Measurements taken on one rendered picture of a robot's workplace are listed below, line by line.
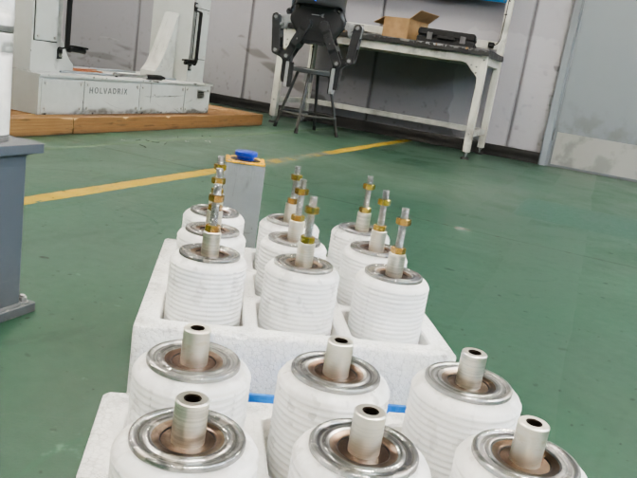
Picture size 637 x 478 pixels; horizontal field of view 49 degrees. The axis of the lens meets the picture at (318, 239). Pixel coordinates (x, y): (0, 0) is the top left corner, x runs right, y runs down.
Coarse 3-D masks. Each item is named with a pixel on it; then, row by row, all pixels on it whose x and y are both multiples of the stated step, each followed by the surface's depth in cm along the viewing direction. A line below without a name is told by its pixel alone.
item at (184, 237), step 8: (184, 232) 96; (240, 232) 100; (176, 240) 98; (184, 240) 95; (192, 240) 94; (200, 240) 94; (224, 240) 95; (232, 240) 96; (240, 240) 97; (176, 248) 98; (240, 248) 97
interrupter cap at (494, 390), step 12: (432, 372) 62; (444, 372) 62; (456, 372) 63; (492, 372) 63; (432, 384) 59; (444, 384) 59; (456, 384) 60; (492, 384) 61; (504, 384) 61; (456, 396) 58; (468, 396) 57; (480, 396) 58; (492, 396) 59; (504, 396) 59
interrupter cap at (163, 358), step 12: (156, 348) 58; (168, 348) 58; (180, 348) 58; (216, 348) 60; (156, 360) 56; (168, 360) 56; (216, 360) 57; (228, 360) 57; (156, 372) 54; (168, 372) 54; (180, 372) 54; (192, 372) 54; (204, 372) 55; (216, 372) 55; (228, 372) 55
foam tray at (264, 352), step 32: (160, 256) 109; (160, 288) 93; (160, 320) 83; (256, 320) 88; (256, 352) 83; (288, 352) 83; (384, 352) 85; (416, 352) 85; (448, 352) 87; (128, 384) 82; (256, 384) 84
